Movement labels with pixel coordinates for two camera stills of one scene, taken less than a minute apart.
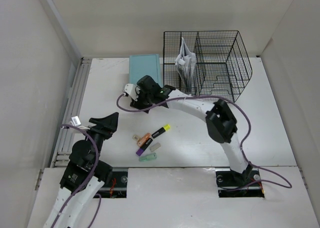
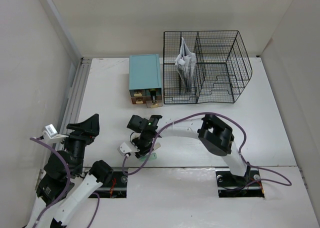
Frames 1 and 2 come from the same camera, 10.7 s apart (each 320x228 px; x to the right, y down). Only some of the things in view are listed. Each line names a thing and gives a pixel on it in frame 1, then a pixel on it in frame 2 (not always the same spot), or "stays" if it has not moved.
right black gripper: [138, 104] → [143, 151]
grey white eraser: [156, 146] stays
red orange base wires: [111, 190] stays
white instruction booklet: [186, 61] stays
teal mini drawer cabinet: [142, 65] stays
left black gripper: [105, 126] → [87, 130]
